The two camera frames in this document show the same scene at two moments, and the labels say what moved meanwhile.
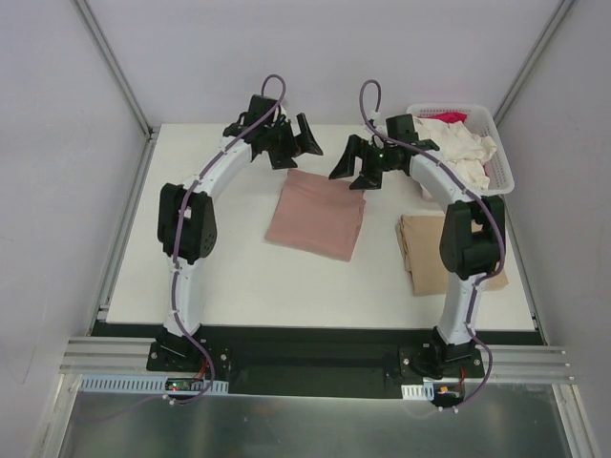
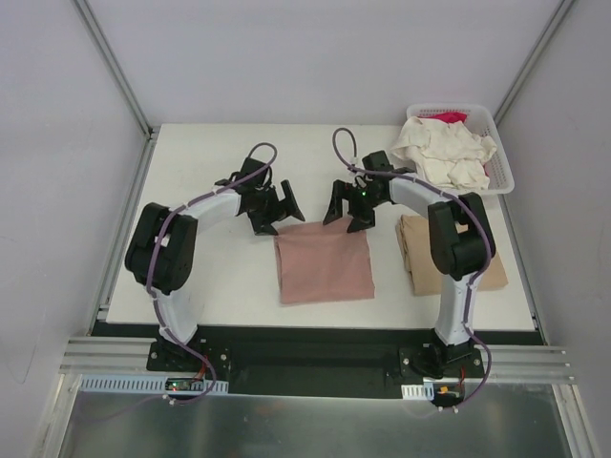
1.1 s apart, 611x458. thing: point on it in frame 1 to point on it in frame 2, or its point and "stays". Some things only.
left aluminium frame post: (115, 67) stays
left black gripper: (290, 142) to (273, 207)
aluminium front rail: (500, 364) stays
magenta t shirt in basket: (450, 117) stays
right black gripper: (365, 160) to (354, 203)
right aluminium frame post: (561, 10) stays
